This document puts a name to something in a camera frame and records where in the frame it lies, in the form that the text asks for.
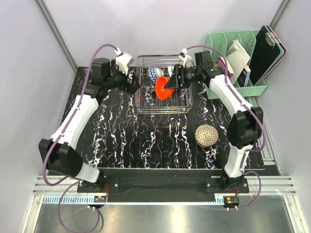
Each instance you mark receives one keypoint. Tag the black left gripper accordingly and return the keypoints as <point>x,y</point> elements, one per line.
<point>131,87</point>

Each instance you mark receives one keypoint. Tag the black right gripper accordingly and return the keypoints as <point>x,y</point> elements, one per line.
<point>174,83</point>

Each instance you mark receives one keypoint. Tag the orange glossy bowl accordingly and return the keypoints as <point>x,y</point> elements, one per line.
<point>160,91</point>

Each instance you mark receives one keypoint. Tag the blue white patterned bowl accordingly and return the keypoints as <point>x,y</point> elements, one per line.
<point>170,70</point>

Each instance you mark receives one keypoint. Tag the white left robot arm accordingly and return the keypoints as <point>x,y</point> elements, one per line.
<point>59,152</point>

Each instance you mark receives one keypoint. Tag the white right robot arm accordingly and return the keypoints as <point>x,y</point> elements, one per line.
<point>245,127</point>

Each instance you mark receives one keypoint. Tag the purple green book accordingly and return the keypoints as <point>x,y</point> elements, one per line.
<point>223,64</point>

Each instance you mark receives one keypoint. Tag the black marble pattern mat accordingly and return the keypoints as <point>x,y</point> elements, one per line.
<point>117,135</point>

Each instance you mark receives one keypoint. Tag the green plastic file organizer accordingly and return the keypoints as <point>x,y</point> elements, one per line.
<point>221,41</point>

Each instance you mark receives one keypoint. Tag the dark blue book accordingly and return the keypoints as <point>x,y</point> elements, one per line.
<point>243,78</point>

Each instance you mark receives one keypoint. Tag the white padded envelope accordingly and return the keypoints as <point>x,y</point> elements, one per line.
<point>238,58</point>

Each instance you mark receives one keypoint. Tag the black clipboard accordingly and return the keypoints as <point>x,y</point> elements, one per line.
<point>262,57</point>

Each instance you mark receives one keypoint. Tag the pink blue clipboards stack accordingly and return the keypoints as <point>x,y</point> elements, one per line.
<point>274,42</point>

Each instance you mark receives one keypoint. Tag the chrome wire dish rack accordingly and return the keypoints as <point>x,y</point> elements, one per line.
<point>146,100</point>

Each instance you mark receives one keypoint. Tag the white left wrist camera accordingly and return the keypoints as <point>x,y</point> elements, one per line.
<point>123,61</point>

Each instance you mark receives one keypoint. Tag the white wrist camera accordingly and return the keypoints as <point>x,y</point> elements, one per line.
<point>185,58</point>
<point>123,61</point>

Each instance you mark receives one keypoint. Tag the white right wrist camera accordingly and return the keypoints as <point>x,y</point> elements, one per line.
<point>185,58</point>

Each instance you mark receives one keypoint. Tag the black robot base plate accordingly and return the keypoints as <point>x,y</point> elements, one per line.
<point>139,185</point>

